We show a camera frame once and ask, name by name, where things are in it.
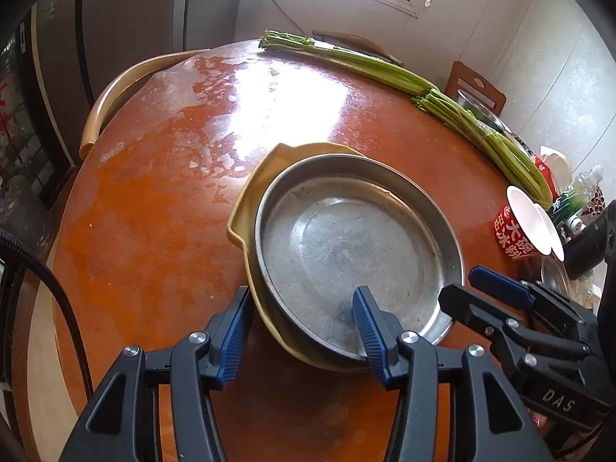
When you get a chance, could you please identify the red paper noodle bowl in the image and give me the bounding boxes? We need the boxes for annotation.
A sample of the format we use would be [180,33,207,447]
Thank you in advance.
[493,185,554,263]

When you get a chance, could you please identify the clear bottle with green label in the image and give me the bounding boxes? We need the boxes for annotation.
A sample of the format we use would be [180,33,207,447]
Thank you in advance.
[551,164,605,225]

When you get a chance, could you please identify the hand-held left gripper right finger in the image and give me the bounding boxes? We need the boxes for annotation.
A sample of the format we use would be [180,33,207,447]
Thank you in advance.
[352,286,554,462]

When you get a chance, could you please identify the white ceramic bowl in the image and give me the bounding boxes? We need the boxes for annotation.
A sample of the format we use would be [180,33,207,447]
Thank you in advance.
[510,132,534,156]

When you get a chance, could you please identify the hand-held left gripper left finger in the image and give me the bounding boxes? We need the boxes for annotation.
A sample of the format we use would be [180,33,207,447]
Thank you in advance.
[58,285,256,462]

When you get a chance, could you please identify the red packet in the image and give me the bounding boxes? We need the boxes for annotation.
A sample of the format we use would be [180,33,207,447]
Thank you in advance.
[529,154,554,180]

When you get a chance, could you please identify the glass door with red decoration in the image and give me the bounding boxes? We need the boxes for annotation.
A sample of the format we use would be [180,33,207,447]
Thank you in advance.
[0,24,73,213]

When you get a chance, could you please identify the black thermos flask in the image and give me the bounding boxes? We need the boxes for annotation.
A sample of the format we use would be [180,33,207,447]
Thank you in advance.
[563,201,616,281]

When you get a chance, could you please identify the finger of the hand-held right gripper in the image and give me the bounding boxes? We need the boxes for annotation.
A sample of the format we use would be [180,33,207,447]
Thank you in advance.
[469,266,598,342]
[439,284,593,381]

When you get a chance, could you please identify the small printed cups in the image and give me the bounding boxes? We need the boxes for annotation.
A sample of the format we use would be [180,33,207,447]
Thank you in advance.
[562,213,586,242]

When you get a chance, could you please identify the yellow shell-shaped plate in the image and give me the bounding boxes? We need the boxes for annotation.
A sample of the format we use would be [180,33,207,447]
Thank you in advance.
[227,142,386,372]

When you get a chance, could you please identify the shallow steel plate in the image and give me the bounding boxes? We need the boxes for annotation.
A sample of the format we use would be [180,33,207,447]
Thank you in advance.
[254,153,467,363]

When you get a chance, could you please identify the thick celery bunch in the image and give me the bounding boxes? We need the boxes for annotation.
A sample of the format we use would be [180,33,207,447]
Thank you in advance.
[411,89,553,209]

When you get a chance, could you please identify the wooden chair with cutout back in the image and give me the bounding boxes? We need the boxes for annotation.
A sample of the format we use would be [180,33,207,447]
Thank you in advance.
[444,61,507,117]

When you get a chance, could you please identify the curved-back wooden chair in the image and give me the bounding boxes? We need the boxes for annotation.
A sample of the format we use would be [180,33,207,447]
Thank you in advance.
[312,31,403,66]
[79,49,211,159]

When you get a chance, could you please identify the steel pot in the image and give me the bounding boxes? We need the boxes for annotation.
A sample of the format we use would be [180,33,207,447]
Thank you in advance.
[457,89,512,136]

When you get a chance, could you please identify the large steel bowl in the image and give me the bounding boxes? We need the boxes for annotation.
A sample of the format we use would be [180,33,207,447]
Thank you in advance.
[540,255,573,299]

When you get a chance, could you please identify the black cable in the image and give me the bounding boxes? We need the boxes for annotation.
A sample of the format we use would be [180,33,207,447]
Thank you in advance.
[0,228,95,398]

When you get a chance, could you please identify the slim celery bunch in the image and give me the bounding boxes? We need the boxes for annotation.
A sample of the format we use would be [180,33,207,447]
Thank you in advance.
[260,30,434,98]

